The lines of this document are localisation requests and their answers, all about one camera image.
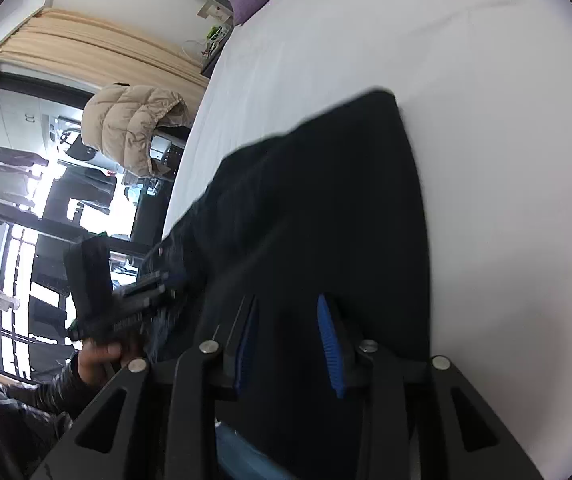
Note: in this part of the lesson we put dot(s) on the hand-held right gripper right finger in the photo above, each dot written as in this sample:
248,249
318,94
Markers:
330,345

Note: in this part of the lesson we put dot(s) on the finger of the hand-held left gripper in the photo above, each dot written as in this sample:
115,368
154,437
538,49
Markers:
158,287

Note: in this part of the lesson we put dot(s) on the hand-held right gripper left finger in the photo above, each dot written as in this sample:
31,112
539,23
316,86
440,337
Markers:
243,350

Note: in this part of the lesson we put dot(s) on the black pants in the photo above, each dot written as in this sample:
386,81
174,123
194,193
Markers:
316,200

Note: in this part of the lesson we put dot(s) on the person's left forearm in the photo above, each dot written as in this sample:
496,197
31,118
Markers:
25,405

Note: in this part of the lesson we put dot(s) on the person's left hand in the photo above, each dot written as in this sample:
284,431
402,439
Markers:
100,362

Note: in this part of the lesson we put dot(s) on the person's blue jeans leg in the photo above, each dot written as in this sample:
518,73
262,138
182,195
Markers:
246,455

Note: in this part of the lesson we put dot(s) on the beige puffer jacket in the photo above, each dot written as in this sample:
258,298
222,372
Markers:
125,125

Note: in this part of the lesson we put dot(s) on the dark grey nightstand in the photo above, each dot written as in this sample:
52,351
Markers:
213,57

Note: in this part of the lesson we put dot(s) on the beige curtain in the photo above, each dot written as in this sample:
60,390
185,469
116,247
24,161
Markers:
105,40

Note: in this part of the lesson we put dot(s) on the white sheeted bed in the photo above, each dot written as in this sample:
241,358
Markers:
476,110

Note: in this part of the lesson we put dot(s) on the beige paper bag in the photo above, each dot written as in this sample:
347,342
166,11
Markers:
213,11

